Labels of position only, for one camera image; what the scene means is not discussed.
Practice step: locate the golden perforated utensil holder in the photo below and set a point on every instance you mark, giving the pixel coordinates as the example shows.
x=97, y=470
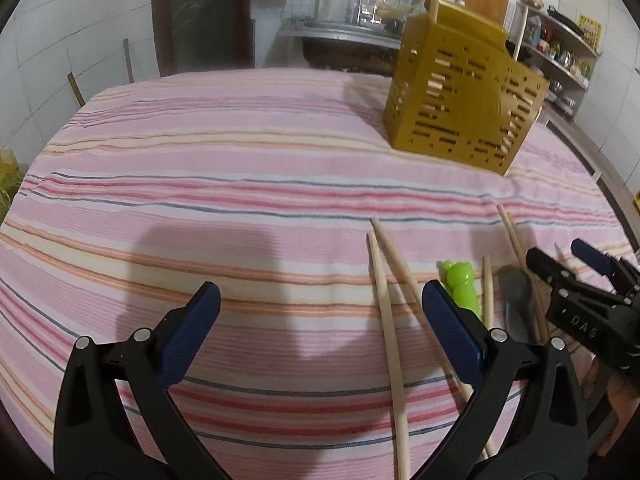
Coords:
x=450, y=100

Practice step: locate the yellow wall poster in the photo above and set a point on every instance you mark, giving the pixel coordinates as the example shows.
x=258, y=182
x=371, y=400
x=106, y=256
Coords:
x=590, y=27

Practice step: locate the clear oil bottle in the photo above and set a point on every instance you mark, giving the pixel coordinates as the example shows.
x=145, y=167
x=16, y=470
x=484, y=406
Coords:
x=533, y=30

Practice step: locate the pink striped tablecloth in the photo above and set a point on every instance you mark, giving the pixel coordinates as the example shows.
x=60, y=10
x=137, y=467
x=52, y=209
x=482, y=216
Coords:
x=200, y=185

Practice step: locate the person's right hand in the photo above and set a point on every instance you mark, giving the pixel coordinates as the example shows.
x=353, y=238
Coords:
x=627, y=405

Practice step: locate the yellow plastic bag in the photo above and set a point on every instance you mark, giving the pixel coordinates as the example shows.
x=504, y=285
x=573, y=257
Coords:
x=7, y=175

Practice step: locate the dark wooden glass door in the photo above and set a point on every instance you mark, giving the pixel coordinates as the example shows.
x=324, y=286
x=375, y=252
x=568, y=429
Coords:
x=210, y=10

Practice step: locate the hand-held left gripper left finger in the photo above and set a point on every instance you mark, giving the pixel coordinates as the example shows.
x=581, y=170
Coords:
x=192, y=325

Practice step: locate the metal shelf bowl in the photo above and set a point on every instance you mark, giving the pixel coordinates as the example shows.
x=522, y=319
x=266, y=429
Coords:
x=531, y=0

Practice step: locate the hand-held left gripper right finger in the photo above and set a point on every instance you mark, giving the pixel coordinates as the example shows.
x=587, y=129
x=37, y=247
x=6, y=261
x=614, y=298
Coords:
x=452, y=325

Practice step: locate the steel kitchen sink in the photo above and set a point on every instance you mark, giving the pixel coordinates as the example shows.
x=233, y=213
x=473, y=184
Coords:
x=340, y=30

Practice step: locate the black pan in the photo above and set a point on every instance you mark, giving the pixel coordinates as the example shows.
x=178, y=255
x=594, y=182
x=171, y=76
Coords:
x=565, y=19

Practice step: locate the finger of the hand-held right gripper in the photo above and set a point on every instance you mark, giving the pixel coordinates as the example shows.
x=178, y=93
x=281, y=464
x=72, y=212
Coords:
x=592, y=254
x=547, y=265

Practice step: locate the wooden stick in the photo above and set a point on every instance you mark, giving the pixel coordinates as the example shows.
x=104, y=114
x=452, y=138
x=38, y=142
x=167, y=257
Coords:
x=76, y=90
x=129, y=60

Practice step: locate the metal corner shelf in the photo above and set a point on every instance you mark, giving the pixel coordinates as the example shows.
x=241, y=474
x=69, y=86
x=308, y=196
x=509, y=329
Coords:
x=567, y=67

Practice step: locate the grey metal spoon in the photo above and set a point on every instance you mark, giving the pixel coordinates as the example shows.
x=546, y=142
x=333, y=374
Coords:
x=517, y=300

